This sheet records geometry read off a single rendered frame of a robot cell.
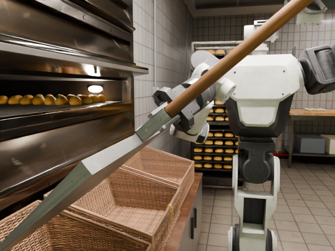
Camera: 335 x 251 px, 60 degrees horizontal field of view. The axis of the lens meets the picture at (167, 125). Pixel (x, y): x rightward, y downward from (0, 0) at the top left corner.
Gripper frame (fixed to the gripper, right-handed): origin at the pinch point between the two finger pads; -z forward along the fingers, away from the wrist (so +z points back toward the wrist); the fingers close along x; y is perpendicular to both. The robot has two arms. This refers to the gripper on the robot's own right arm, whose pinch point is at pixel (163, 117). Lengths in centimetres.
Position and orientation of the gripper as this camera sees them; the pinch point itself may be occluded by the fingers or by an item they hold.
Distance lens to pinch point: 69.6
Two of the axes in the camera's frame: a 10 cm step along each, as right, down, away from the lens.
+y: 4.9, -4.3, -7.6
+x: -6.3, -7.8, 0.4
